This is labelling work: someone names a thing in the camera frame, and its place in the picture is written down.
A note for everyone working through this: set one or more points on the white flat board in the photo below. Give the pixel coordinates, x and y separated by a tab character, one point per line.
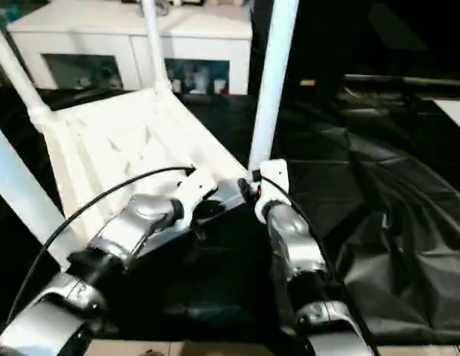
456	111

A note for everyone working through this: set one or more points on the dark brown rounded part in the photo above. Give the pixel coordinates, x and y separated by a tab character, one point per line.
152	352

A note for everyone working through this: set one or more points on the black long bar device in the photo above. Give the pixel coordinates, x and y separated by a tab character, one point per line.
400	79

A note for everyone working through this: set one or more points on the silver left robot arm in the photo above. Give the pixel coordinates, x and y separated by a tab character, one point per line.
141	215

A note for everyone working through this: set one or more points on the white small bottle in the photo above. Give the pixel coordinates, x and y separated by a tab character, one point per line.
219	86
199	81
177	86

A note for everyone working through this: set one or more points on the white plastic table top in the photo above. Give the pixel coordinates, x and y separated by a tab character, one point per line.
115	137

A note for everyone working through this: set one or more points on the yellow label sticker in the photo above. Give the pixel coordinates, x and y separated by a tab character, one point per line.
308	82

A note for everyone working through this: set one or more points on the black plastic mat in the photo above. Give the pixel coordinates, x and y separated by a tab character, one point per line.
363	148

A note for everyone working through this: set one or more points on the black white crumpled bundle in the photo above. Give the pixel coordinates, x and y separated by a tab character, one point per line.
164	4

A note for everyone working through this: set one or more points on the white glass-door cabinet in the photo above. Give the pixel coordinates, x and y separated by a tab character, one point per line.
85	33

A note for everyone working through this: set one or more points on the black tall cabinet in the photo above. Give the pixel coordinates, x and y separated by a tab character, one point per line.
319	37

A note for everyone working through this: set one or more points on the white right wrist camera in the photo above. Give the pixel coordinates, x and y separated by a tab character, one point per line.
276	170

